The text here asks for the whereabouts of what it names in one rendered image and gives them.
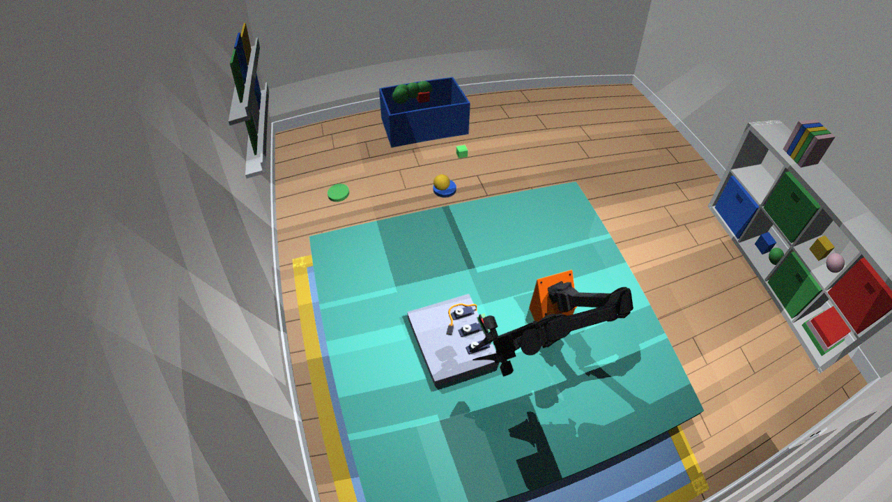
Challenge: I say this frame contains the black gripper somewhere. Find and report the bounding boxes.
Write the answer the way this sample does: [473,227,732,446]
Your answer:
[470,315,521,376]

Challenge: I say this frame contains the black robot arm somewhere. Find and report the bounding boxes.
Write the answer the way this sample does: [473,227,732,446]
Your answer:
[493,281,633,360]

